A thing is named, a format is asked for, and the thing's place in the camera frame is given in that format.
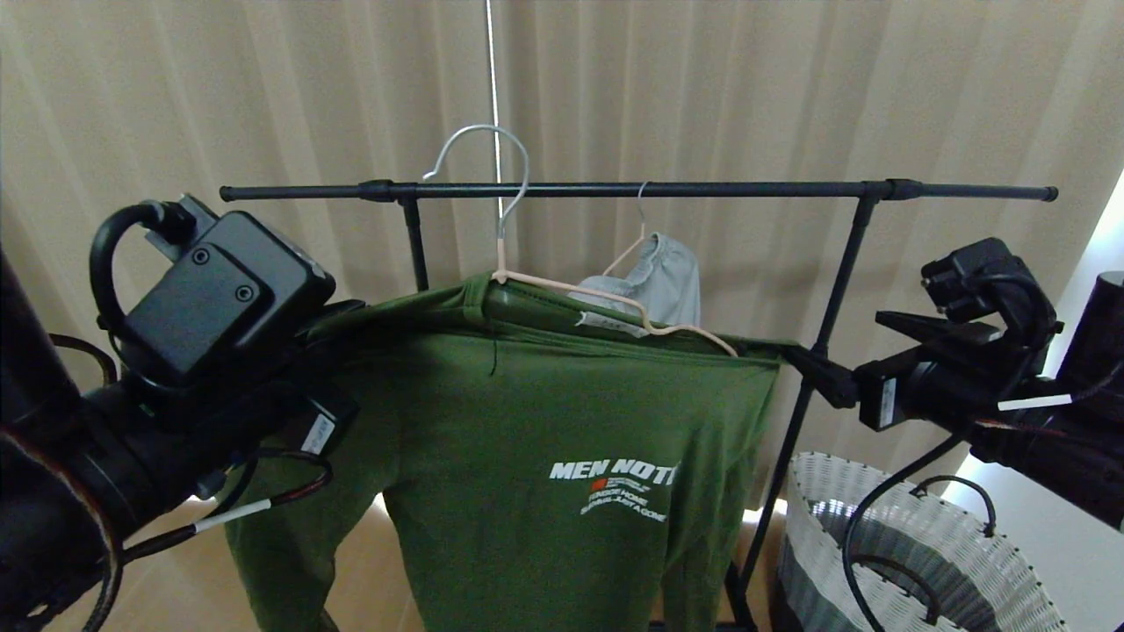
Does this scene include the pale grey shorts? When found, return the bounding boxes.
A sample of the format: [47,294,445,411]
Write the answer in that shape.
[569,233,702,327]

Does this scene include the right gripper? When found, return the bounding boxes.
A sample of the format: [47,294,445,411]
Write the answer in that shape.
[780,310,1056,434]

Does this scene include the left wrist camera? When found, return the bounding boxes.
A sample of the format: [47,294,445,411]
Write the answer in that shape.
[123,195,339,387]

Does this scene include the black clothes rack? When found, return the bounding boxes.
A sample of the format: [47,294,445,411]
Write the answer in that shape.
[220,178,1059,632]

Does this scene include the green long-sleeved shirt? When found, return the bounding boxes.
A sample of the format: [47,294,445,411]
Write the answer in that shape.
[224,272,800,632]

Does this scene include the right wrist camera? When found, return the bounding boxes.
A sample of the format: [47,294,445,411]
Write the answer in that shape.
[920,237,1063,352]

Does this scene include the white laundry basket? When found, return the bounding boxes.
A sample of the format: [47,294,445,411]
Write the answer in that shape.
[777,452,1068,632]

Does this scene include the black cable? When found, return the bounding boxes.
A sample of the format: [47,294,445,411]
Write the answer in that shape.
[841,430,967,632]
[88,200,190,352]

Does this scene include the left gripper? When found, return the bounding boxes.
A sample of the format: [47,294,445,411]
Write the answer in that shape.
[174,301,366,503]

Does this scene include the pink clothes hanger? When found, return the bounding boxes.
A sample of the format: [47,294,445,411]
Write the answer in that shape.
[600,180,655,280]
[421,123,740,358]

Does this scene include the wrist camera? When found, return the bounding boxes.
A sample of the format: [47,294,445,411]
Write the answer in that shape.
[123,195,339,387]
[920,237,1063,352]

